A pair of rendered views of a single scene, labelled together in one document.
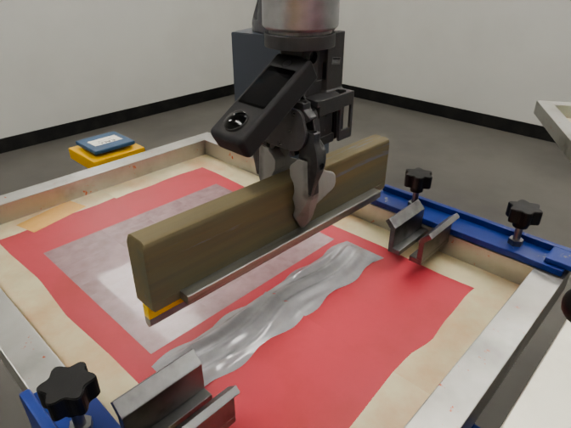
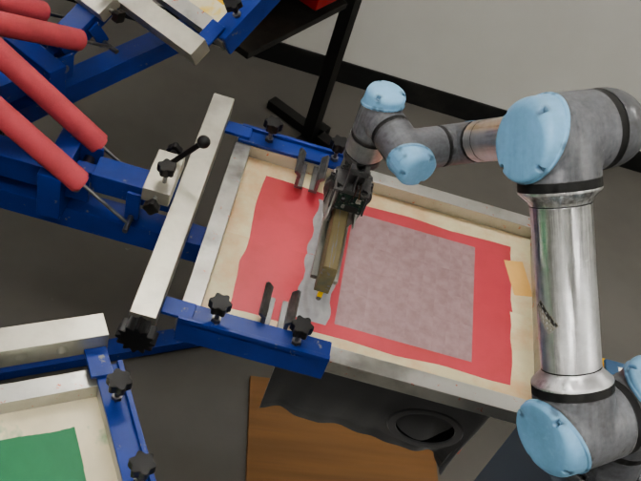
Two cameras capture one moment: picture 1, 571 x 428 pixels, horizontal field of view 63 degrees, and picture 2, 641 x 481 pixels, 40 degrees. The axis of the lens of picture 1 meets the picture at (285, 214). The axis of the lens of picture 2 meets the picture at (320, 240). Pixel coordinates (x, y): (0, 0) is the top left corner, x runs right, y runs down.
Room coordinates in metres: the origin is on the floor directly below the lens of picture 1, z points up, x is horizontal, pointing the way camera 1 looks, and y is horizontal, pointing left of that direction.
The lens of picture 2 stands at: (1.33, -1.04, 2.36)
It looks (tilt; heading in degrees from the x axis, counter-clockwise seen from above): 45 degrees down; 130
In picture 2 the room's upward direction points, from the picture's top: 20 degrees clockwise
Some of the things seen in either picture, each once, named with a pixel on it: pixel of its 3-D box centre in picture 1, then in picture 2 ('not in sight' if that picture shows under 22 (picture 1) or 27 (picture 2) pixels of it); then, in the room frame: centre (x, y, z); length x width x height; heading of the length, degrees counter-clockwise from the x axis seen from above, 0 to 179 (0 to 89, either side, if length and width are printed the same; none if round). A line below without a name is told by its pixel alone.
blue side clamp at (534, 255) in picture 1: (457, 238); (253, 339); (0.61, -0.27, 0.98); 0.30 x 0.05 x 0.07; 47
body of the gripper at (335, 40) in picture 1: (303, 90); (354, 177); (0.50, -0.02, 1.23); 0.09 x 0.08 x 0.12; 137
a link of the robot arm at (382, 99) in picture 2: not in sight; (380, 115); (0.49, -0.01, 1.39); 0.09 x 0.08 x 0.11; 170
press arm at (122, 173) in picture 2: not in sight; (135, 184); (0.18, -0.31, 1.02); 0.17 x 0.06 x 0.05; 47
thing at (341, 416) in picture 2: not in sight; (372, 394); (0.74, 0.01, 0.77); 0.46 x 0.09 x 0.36; 47
